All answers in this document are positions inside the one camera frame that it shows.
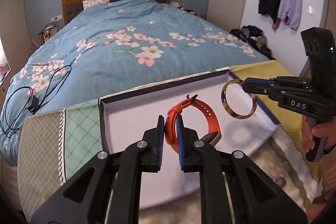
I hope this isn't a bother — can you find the tortoiseshell bangle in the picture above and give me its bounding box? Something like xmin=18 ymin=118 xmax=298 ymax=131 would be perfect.
xmin=220 ymin=78 xmax=258 ymax=120

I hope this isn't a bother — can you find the pink sleeve forearm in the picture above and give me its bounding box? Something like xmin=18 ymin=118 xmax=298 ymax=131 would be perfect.
xmin=322 ymin=147 xmax=336 ymax=202

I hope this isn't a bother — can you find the orange smart watch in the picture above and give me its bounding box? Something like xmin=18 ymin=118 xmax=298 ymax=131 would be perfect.
xmin=165 ymin=95 xmax=222 ymax=153

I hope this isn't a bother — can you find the left patterned pillow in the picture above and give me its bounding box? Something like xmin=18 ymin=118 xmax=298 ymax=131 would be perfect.
xmin=82 ymin=0 xmax=110 ymax=10

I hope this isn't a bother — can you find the right hand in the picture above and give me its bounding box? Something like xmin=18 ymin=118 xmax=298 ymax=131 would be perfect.
xmin=301 ymin=116 xmax=336 ymax=152

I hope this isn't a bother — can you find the left nightstand clutter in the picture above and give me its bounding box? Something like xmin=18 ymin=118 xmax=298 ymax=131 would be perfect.
xmin=31 ymin=15 xmax=63 ymax=48

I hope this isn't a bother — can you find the purple hanging jacket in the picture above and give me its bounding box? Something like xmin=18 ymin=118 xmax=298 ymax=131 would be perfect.
xmin=272 ymin=0 xmax=302 ymax=31

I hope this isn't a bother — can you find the pink small fan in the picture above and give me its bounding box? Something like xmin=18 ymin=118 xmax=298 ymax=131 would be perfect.
xmin=0 ymin=63 xmax=11 ymax=82

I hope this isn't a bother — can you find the black charging cable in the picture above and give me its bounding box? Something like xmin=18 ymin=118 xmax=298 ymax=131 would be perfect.
xmin=0 ymin=64 xmax=72 ymax=139

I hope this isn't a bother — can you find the pile of dark clothes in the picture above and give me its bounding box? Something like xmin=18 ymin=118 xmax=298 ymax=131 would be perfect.
xmin=230 ymin=25 xmax=274 ymax=60

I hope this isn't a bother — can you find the blue floral duvet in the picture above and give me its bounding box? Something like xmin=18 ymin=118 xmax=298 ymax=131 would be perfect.
xmin=1 ymin=0 xmax=266 ymax=166

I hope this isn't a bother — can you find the dark blue cardboard box tray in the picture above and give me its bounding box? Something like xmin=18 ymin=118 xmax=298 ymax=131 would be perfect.
xmin=98 ymin=69 xmax=281 ymax=210

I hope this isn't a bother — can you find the patchwork bedspread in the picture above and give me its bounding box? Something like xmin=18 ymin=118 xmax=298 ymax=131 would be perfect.
xmin=18 ymin=61 xmax=322 ymax=219

